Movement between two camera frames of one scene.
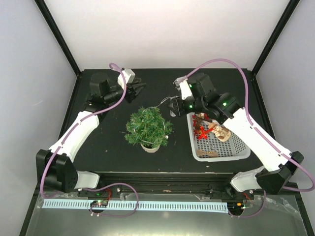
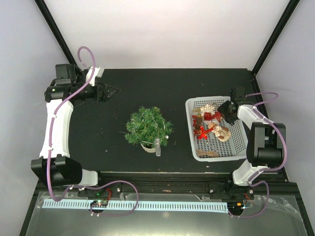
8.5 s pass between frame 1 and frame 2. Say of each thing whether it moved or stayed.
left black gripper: moved
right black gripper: moved
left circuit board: stayed
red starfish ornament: stayed
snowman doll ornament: stayed
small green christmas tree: stayed
